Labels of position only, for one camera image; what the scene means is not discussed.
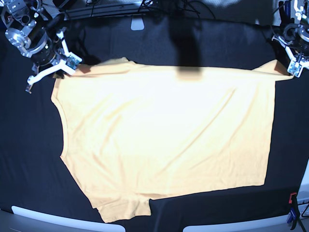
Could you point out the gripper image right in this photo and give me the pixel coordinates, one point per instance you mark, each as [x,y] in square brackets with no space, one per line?
[298,41]

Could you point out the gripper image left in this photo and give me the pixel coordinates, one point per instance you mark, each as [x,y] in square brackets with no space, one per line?
[44,57]

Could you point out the yellow t-shirt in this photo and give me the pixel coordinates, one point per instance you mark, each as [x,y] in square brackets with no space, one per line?
[134,133]

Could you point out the grey tape patch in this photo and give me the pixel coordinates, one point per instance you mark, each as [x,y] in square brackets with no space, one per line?
[137,24]

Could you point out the red black clamp bottom right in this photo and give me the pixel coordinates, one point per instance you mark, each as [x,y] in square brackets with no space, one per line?
[292,195]

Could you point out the blue clamp bottom right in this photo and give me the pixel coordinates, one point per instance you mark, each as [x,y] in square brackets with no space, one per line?
[293,215]

